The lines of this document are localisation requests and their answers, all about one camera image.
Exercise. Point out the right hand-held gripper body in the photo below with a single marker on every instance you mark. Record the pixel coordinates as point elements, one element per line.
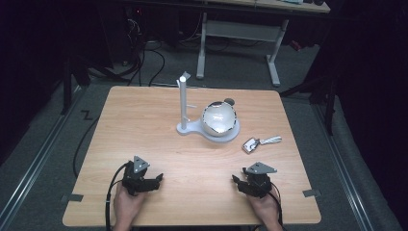
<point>259,181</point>

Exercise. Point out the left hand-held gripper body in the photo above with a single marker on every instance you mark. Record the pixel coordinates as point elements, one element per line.
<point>136,178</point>

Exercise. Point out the person's left hand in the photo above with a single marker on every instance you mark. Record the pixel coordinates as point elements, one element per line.
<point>127,205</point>

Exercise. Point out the person's right hand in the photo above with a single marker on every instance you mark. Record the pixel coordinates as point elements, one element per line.
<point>267,210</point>

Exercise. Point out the grey tape piece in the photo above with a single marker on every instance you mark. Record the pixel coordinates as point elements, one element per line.
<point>75,198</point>
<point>311,193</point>

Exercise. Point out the white stand with round base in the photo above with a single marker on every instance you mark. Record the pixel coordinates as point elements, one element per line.
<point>183,106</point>

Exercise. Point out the small dark round disc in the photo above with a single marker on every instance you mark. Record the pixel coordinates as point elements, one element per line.
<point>229,101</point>

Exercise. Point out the black metal stand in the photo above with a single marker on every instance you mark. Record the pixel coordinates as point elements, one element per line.
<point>328,102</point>
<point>67,86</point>

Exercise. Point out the metal floor rail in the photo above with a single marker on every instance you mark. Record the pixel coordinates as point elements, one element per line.
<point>35,166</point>
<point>343,166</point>

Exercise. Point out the wooden desk with white frame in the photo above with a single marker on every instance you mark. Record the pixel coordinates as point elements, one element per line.
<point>240,32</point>

